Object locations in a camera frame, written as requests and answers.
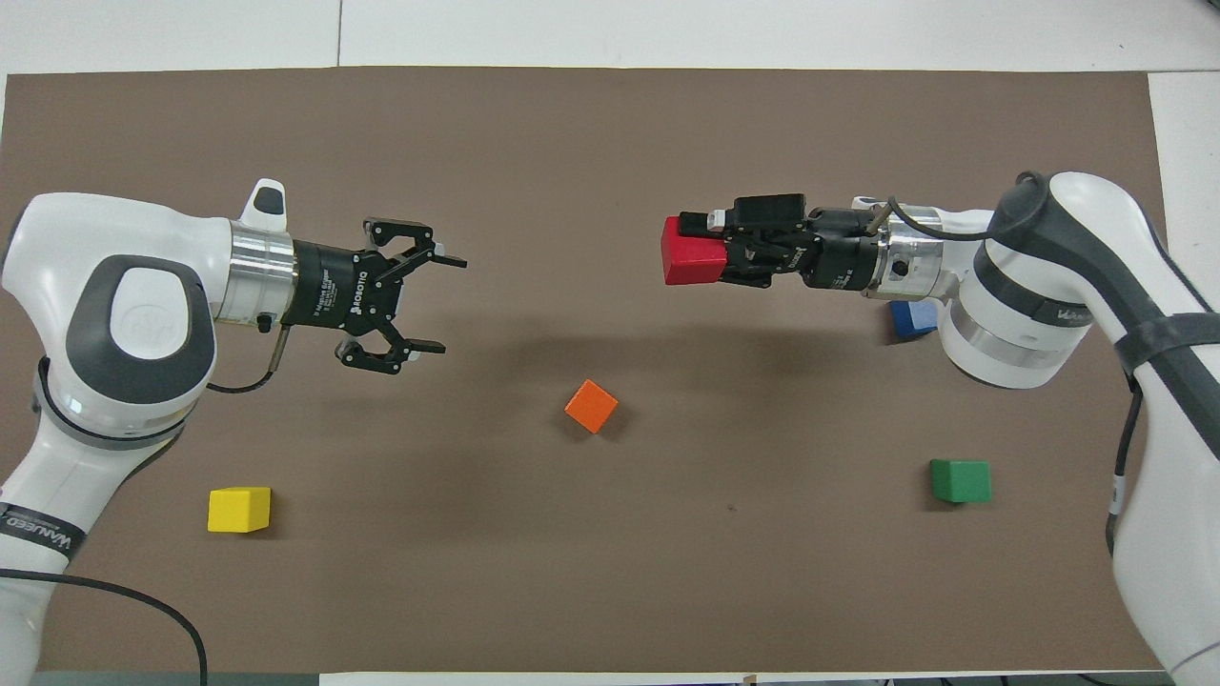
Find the orange wooden block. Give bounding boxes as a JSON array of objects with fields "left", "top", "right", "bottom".
[{"left": 564, "top": 379, "right": 620, "bottom": 434}]

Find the blue wooden block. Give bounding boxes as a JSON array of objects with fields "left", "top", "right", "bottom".
[{"left": 891, "top": 300, "right": 940, "bottom": 339}]

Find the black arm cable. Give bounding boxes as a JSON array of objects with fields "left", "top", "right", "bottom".
[
  {"left": 0, "top": 324, "right": 289, "bottom": 686},
  {"left": 863, "top": 171, "right": 1145, "bottom": 558}
]

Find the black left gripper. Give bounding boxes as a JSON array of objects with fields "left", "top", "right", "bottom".
[{"left": 291, "top": 217, "right": 468, "bottom": 374}]

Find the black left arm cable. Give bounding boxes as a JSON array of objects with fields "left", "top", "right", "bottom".
[{"left": 0, "top": 324, "right": 289, "bottom": 686}]

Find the brown paper table mat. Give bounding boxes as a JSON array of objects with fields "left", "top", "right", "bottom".
[{"left": 0, "top": 67, "right": 1216, "bottom": 676}]

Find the yellow wooden block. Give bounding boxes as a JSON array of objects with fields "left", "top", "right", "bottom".
[{"left": 207, "top": 487, "right": 272, "bottom": 534}]

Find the red wooden block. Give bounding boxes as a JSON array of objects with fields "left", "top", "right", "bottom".
[{"left": 661, "top": 215, "right": 730, "bottom": 287}]

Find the green wooden block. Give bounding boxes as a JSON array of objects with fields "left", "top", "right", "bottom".
[{"left": 930, "top": 459, "right": 992, "bottom": 503}]

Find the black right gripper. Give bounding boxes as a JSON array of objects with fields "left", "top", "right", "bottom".
[{"left": 679, "top": 194, "right": 889, "bottom": 292}]

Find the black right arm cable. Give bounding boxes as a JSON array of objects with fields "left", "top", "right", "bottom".
[{"left": 863, "top": 171, "right": 1145, "bottom": 558}]

